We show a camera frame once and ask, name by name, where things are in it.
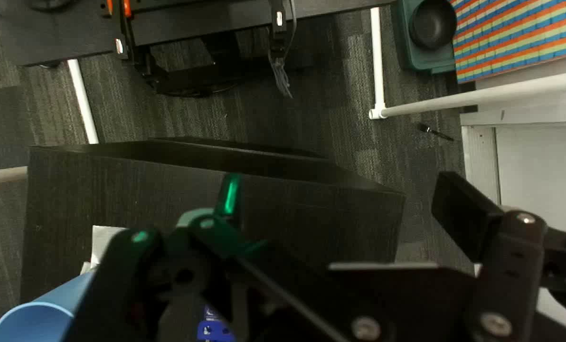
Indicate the black breadboard table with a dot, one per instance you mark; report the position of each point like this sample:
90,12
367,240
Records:
56,31

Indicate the white PVC pipe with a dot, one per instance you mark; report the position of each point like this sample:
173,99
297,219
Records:
84,101
485,95

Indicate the white door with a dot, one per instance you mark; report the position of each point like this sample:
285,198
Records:
536,171

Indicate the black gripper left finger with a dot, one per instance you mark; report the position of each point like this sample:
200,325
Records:
137,285

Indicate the teal box with black disc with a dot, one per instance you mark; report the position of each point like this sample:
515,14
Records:
407,44

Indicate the colourful striped wall panel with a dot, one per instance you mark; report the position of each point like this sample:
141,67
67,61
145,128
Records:
517,35

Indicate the small black floor tool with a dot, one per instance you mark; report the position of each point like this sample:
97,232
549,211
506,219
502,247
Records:
435,131

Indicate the black cabinet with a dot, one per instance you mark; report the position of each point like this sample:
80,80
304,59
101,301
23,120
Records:
105,190

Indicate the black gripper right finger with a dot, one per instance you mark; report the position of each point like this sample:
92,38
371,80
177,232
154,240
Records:
511,272

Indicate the large blue cup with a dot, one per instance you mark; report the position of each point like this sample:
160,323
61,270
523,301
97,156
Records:
38,316

